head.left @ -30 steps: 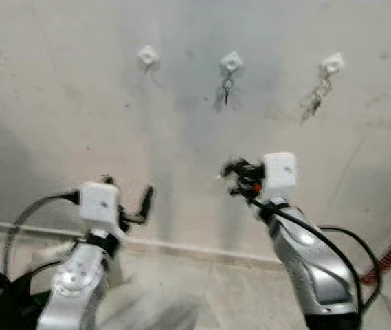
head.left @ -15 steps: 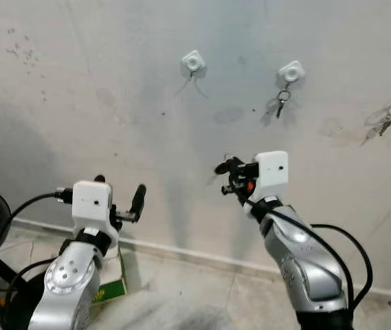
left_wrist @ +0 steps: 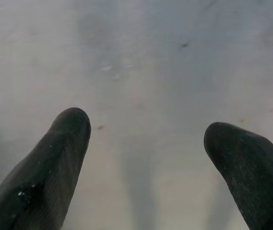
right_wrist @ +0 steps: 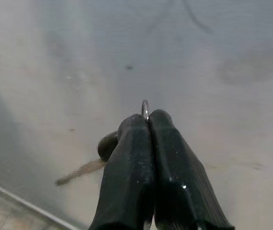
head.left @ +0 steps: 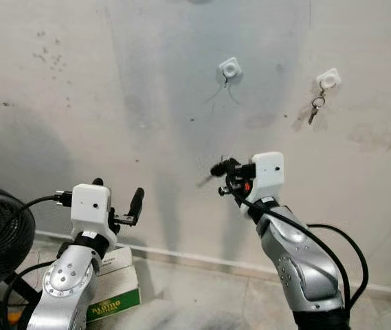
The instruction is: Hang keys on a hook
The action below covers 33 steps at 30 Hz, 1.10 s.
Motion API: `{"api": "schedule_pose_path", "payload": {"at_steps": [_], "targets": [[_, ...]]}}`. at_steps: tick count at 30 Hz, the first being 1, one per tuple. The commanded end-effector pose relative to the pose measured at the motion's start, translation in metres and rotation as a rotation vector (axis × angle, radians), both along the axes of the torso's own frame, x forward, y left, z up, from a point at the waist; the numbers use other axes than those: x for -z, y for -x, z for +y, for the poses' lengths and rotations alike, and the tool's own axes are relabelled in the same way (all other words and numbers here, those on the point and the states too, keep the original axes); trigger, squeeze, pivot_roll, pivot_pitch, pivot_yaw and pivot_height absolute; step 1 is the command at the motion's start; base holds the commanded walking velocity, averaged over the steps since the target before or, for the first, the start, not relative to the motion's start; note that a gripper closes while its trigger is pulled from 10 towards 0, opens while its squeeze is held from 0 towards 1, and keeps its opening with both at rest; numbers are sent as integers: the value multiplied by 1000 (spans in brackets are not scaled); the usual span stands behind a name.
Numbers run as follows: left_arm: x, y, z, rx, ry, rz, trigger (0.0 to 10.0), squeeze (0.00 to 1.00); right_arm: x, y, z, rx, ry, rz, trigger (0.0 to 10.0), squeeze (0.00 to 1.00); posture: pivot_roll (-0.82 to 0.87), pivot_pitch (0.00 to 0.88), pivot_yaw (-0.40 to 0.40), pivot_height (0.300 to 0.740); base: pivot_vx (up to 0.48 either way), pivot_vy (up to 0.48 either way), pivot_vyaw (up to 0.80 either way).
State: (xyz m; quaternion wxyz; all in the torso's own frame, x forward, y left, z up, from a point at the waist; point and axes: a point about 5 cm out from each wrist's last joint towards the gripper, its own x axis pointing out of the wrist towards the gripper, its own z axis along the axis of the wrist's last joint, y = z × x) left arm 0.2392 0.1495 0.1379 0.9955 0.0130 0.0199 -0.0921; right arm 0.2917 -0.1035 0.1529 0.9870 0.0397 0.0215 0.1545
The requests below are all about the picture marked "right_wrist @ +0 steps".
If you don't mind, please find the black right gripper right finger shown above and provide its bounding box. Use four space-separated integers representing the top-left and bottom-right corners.
148 109 235 230

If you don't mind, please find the silver key ring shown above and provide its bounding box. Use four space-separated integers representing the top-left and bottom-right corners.
141 99 151 120

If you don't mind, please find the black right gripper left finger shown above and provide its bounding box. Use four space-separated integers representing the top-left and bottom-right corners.
87 114 156 230

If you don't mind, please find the white baseboard strip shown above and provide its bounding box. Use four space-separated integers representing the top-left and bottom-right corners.
0 177 79 230

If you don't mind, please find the key with dark head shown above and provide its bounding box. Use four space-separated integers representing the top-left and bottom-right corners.
55 130 119 186

